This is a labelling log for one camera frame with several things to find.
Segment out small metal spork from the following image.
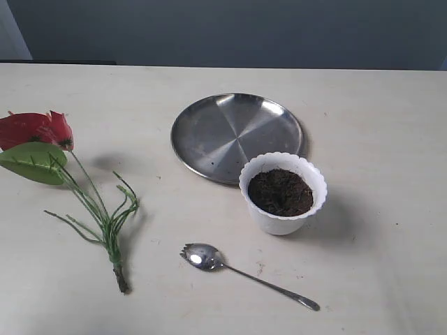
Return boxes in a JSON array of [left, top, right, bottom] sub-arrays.
[[179, 243, 321, 311]]

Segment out artificial red anthurium plant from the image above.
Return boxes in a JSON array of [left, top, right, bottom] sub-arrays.
[[1, 111, 139, 295]]

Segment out dark brown potting soil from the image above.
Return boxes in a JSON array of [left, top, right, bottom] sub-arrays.
[[248, 169, 314, 217]]

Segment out white scalloped plastic pot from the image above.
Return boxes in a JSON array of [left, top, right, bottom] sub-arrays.
[[239, 152, 328, 235]]

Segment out round stainless steel plate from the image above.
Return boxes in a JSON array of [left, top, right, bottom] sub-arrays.
[[170, 93, 308, 186]]

